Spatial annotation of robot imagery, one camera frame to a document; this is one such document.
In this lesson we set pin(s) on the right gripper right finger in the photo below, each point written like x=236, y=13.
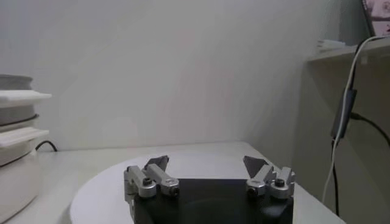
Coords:
x=265, y=178

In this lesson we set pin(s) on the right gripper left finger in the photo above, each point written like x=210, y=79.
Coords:
x=150, y=182

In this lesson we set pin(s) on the white round plate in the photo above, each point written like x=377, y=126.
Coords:
x=106, y=194

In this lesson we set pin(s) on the white electric cooker base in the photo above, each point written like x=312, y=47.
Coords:
x=18, y=182

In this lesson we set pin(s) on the white shelf desk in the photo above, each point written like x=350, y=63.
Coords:
x=374, y=91

